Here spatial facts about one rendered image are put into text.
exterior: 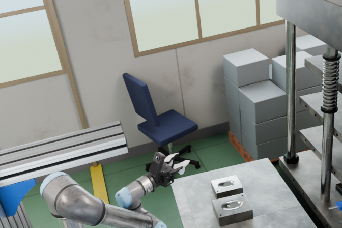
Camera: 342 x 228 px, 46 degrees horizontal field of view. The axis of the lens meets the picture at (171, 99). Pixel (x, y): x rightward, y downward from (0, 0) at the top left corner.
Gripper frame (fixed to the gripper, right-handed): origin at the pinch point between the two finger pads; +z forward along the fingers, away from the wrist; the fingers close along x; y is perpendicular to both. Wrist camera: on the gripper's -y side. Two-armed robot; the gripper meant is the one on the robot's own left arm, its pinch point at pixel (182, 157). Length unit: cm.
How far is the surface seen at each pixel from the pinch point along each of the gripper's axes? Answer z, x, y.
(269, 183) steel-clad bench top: 72, 1, 66
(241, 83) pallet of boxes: 170, -102, 77
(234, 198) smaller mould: 42, -2, 59
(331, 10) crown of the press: 70, 23, -55
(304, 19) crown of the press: 83, 3, -42
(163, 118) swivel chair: 116, -156, 118
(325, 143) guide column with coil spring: 80, 28, 22
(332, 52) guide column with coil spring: 80, 22, -31
